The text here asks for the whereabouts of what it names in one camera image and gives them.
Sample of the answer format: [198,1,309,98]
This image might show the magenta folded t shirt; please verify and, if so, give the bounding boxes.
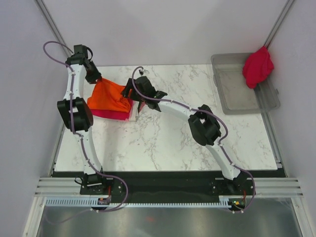
[91,99,134,121]

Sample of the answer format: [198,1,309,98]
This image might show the clear grey plastic bin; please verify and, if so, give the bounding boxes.
[210,53,280,115]

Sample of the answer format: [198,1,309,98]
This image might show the stack of folded shirts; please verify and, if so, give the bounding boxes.
[125,98,146,122]

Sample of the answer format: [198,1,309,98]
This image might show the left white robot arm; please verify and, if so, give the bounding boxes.
[57,44,102,175]

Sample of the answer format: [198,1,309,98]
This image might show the right aluminium corner rail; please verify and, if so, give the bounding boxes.
[264,0,296,49]

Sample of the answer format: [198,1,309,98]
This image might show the orange t shirt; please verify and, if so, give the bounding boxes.
[87,78,131,113]

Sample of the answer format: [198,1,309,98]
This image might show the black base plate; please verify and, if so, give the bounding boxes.
[52,168,285,202]

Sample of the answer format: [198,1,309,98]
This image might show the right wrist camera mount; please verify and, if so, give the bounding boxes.
[138,68,150,76]

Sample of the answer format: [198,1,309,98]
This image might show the white slotted cable duct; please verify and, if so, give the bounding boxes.
[45,197,232,208]

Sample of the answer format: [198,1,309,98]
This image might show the red crumpled t shirt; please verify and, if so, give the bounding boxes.
[242,46,274,89]

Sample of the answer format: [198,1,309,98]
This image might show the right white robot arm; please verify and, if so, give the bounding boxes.
[122,76,244,195]

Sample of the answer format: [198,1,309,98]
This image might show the left aluminium corner rail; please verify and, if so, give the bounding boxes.
[34,0,81,75]

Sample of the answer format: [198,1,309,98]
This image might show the aluminium corner rail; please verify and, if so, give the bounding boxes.
[264,0,296,49]
[34,0,81,75]

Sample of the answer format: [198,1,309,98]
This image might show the aluminium frame rail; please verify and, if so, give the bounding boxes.
[35,177,303,198]

